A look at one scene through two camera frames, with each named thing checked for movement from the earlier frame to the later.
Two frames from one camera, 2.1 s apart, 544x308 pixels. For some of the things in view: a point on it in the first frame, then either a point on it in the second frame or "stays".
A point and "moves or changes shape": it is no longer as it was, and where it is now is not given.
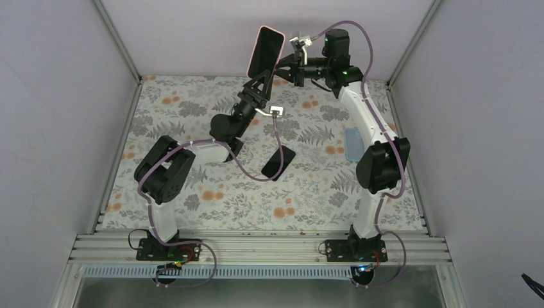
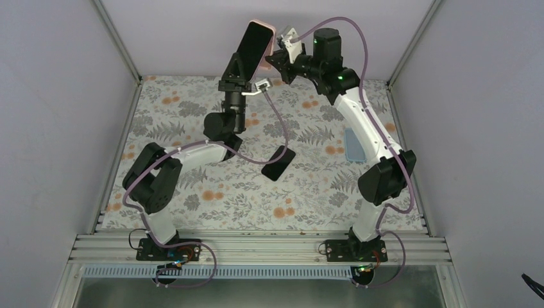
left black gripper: [253, 95] → [226, 81]
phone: [272, 165] stays
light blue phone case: [355, 147] stays
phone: [267, 51] moves or changes shape
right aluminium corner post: [412, 43] stays
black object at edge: [534, 285] stays
